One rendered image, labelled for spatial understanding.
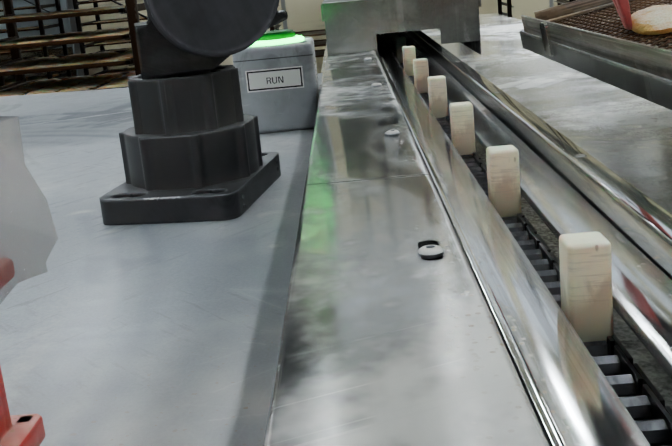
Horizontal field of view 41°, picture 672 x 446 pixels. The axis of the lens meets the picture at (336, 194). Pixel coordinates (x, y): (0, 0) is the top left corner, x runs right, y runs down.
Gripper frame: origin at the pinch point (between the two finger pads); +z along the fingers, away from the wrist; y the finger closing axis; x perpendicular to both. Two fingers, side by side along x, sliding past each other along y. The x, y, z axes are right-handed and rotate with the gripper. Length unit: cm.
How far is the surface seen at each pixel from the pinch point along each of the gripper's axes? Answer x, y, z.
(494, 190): 26.1, 12.2, 2.8
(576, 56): -0.4, 5.8, 1.9
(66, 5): -643, 346, -42
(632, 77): 12.0, 3.8, 1.9
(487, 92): 1.8, 12.3, 2.5
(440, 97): -1.6, 15.8, 2.6
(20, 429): 44, 26, 2
